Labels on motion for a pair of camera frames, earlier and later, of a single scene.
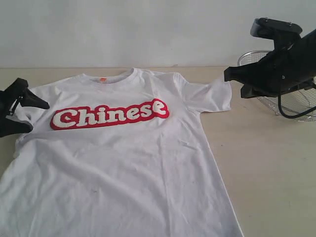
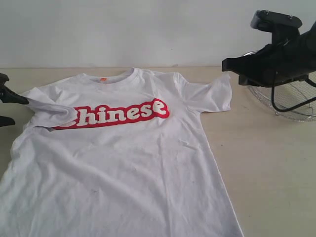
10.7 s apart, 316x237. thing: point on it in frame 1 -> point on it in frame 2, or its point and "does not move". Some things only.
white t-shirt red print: [120, 153] does not move
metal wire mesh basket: [294, 102] does not move
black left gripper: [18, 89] -> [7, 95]
